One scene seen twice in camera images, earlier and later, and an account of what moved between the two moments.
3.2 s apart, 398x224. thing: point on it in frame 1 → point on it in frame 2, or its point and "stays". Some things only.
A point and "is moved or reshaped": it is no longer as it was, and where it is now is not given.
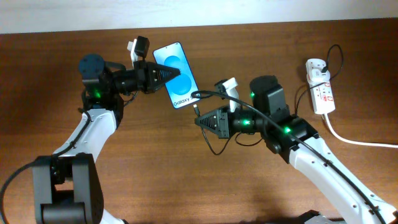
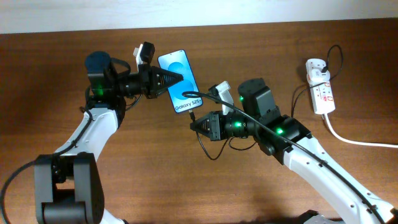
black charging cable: (296, 112) → (226, 144)
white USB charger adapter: (316, 75) stays
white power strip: (323, 98) stays
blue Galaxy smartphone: (181, 88) is moved or reshaped
